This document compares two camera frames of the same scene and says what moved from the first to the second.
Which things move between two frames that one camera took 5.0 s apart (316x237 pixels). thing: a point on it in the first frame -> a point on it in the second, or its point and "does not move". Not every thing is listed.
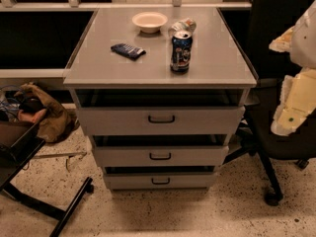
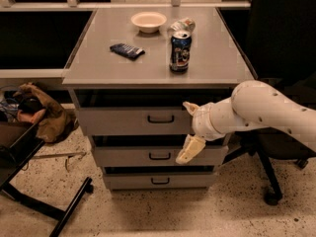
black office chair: x=274 y=9 does not move
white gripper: x=305 y=39 -> x=201 y=121
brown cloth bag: x=55 y=123 does not move
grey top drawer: x=161 y=120 does not move
